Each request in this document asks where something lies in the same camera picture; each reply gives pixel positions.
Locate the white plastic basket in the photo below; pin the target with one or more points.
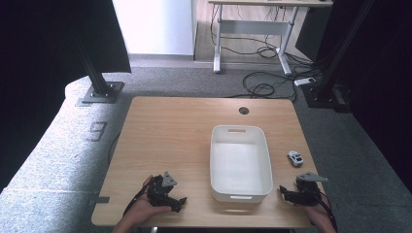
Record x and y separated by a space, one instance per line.
239 161

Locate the white power strip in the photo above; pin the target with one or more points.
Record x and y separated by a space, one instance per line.
304 81

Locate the white panel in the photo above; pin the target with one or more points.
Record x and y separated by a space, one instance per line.
155 26

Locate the white-framed desk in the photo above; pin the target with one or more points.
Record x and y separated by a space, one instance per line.
256 27

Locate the person's right hand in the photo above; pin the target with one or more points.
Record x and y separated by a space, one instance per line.
319 216

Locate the black curtain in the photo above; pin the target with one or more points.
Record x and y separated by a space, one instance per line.
382 71
48 64

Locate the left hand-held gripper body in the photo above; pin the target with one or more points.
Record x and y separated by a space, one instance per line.
160 191

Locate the person's left hand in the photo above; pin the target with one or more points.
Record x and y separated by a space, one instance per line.
142 212

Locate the small white toy car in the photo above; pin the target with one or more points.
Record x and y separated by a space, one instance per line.
295 158

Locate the black metal stand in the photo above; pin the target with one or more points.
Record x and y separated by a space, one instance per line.
98 82
330 74

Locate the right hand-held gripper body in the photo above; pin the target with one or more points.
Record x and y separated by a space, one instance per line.
309 192

